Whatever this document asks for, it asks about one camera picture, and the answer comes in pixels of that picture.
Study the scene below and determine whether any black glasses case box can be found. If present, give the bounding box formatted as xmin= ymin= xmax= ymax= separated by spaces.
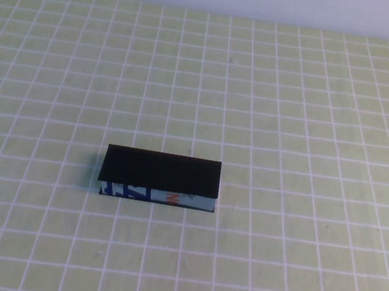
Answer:
xmin=95 ymin=141 xmax=225 ymax=216

